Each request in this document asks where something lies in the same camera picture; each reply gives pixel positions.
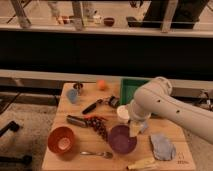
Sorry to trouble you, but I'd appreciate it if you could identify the red chili pepper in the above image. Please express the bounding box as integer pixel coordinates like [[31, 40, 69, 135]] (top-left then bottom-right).
[[84, 115, 107, 121]]

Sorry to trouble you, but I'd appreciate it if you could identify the green plastic tray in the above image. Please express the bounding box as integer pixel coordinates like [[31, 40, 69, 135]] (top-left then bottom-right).
[[120, 78, 148, 105]]

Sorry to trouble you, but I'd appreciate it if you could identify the light blue cup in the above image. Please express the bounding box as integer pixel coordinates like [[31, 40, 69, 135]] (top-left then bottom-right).
[[67, 89, 78, 104]]

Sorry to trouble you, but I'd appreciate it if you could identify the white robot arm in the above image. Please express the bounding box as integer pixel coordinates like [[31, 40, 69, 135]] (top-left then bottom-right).
[[128, 77, 213, 144]]

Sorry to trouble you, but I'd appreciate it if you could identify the bunch of dark grapes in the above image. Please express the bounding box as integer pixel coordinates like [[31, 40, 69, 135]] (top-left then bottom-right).
[[91, 118, 108, 140]]

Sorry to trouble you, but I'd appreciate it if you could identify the metal fork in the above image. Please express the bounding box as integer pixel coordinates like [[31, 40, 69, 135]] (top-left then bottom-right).
[[80, 151, 113, 159]]

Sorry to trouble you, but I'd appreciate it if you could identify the orange ball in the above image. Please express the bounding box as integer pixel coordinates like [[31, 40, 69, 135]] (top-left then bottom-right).
[[97, 80, 107, 91]]

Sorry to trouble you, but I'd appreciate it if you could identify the white plastic cup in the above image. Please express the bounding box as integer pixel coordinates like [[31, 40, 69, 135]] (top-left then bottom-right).
[[117, 105, 130, 123]]

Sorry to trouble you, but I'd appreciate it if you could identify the blue cloth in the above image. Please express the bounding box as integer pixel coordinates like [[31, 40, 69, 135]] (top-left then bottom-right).
[[150, 133, 176, 161]]

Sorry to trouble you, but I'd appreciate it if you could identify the blue sponge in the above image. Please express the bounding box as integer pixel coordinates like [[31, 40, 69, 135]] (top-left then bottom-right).
[[140, 121, 148, 133]]

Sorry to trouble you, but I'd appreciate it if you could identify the dark red background bowl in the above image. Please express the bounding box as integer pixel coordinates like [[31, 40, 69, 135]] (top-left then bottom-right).
[[104, 17, 115, 27]]

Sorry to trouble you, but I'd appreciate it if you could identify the white background mug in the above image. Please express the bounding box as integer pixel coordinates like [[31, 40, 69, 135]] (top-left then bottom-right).
[[93, 14, 102, 24]]

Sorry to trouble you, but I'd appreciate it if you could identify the black floor stand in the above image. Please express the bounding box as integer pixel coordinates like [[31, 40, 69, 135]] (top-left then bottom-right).
[[0, 121, 20, 137]]

